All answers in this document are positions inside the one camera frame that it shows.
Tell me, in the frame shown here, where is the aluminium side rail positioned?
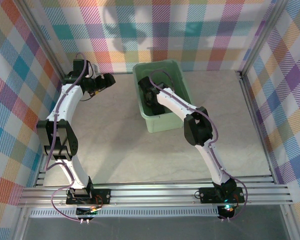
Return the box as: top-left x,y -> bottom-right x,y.
238,71 -> 277,184
33,76 -> 68,188

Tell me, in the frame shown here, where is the aluminium frame post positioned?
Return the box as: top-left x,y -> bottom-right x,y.
13,207 -> 31,240
19,0 -> 67,81
281,204 -> 300,240
239,0 -> 291,76

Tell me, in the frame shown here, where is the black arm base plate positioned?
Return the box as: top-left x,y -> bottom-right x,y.
65,188 -> 112,206
198,186 -> 246,204

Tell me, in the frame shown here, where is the white slotted cable duct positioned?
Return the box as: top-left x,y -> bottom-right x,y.
27,208 -> 222,219

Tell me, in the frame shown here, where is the aluminium mounting rail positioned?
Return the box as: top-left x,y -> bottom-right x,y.
16,183 -> 295,208

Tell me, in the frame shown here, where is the green plastic bin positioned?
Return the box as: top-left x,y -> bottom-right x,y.
132,59 -> 193,133

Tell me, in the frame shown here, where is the small black controller board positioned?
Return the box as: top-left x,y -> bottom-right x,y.
217,204 -> 237,220
75,206 -> 100,219

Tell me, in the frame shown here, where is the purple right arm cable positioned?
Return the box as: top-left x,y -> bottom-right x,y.
149,69 -> 250,223

